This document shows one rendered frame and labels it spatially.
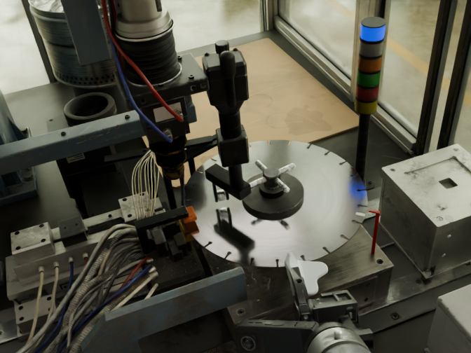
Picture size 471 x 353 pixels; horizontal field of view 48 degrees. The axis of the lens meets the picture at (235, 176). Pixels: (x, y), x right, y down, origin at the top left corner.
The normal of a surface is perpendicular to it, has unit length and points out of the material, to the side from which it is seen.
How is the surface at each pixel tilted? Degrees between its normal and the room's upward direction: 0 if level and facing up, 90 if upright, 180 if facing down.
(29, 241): 0
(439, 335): 90
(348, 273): 0
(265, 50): 0
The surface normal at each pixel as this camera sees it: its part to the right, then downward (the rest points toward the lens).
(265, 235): -0.08, -0.76
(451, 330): -0.93, 0.29
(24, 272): 0.35, 0.58
